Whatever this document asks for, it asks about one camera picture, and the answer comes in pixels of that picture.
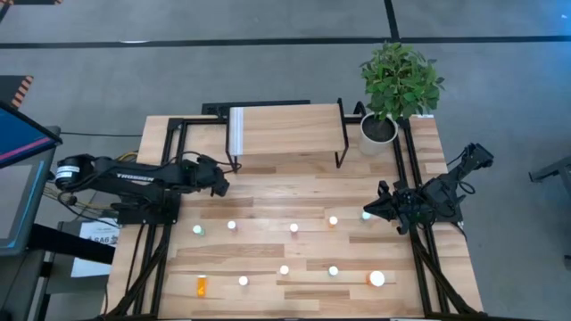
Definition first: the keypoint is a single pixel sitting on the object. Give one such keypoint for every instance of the black stand beam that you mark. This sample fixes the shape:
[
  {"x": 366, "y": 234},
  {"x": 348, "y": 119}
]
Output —
[{"x": 67, "y": 241}]

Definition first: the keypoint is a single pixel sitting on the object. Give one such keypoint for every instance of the blue screen monitor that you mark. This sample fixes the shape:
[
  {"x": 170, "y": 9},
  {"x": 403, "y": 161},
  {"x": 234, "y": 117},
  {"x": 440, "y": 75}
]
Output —
[{"x": 22, "y": 134}]

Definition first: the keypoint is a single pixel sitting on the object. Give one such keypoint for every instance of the pink medicine bottle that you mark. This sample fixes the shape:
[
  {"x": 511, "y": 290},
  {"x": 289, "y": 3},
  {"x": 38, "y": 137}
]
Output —
[
  {"x": 243, "y": 280},
  {"x": 293, "y": 227},
  {"x": 231, "y": 225}
]

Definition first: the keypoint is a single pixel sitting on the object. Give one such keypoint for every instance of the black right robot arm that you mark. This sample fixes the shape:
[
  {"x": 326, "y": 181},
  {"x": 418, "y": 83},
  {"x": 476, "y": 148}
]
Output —
[{"x": 446, "y": 187}]

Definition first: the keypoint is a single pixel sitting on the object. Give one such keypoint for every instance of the small orange medicine bottle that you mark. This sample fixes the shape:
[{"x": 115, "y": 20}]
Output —
[
  {"x": 201, "y": 287},
  {"x": 333, "y": 220},
  {"x": 284, "y": 269}
]

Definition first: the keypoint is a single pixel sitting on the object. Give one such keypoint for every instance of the wooden shelf black metal frame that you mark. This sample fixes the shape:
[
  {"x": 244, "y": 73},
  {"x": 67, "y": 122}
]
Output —
[{"x": 285, "y": 129}]

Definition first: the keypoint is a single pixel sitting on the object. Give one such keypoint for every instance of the grey panel with teal edge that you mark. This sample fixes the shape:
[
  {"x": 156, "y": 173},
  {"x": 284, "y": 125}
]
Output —
[{"x": 18, "y": 200}]

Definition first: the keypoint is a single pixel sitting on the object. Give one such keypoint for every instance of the black orange striped floor marker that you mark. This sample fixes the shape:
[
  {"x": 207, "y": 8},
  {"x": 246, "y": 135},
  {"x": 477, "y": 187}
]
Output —
[
  {"x": 22, "y": 91},
  {"x": 31, "y": 2}
]

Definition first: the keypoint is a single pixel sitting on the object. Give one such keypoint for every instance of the grey metal stand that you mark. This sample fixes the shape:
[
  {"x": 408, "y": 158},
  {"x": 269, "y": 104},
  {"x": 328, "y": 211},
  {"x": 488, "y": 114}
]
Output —
[{"x": 555, "y": 171}]

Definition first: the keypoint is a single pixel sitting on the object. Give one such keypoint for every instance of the black power strip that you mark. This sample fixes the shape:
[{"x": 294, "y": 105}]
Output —
[{"x": 213, "y": 109}]

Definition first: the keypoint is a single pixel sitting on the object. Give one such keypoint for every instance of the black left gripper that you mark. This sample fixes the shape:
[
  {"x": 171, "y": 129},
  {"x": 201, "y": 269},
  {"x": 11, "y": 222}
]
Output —
[{"x": 212, "y": 176}]

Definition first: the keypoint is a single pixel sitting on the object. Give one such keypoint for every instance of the white paper sign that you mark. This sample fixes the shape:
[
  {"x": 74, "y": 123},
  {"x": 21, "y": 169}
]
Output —
[{"x": 100, "y": 232}]

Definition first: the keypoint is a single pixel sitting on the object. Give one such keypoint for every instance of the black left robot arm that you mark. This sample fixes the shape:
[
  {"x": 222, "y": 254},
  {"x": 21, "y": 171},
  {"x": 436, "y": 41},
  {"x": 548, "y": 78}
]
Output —
[{"x": 134, "y": 176}]

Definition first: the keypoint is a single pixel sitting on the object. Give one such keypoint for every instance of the teal green medicine bottle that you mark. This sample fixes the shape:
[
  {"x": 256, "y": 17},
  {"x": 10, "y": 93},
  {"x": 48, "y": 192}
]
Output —
[
  {"x": 197, "y": 229},
  {"x": 366, "y": 216},
  {"x": 333, "y": 270}
]

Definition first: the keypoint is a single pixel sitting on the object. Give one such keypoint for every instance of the green plant in white pot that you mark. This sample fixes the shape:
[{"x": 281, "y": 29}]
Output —
[{"x": 401, "y": 80}]

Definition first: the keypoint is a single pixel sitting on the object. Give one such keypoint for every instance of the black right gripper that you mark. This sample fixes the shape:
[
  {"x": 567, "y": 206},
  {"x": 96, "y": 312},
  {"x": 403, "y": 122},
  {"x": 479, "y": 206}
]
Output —
[{"x": 406, "y": 203}]

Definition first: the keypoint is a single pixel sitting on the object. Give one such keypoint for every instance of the black aluminium table frame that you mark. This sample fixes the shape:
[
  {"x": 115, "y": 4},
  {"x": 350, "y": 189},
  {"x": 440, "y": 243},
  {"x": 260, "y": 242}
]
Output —
[{"x": 175, "y": 121}]

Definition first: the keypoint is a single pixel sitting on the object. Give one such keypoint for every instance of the large orange medicine bottle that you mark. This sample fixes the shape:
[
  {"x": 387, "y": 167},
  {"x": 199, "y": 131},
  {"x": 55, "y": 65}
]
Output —
[{"x": 377, "y": 278}]

